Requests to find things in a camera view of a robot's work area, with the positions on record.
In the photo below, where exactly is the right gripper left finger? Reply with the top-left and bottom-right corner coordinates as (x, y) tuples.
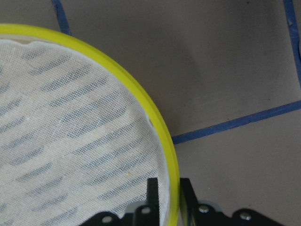
(133, 178), (160, 226)

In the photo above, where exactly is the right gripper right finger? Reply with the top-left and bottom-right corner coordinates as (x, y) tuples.
(180, 178), (198, 226)

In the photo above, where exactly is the yellow steamer layer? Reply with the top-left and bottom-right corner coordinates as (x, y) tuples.
(0, 24), (181, 226)

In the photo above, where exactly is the white steamer cloth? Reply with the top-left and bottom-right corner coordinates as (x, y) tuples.
(0, 39), (170, 226)

